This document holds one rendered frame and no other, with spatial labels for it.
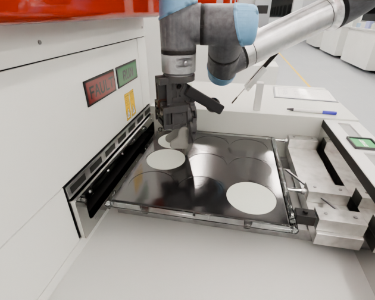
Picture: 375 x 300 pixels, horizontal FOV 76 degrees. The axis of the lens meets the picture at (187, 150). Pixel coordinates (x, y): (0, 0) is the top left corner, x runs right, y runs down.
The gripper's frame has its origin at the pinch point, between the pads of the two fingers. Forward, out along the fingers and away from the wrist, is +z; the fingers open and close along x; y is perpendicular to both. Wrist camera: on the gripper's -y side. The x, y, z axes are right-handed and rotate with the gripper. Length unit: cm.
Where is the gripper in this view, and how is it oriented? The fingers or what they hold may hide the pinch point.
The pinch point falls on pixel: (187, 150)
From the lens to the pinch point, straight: 64.5
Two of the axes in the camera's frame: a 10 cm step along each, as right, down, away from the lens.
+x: 3.9, 4.6, -8.0
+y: -9.2, 1.9, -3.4
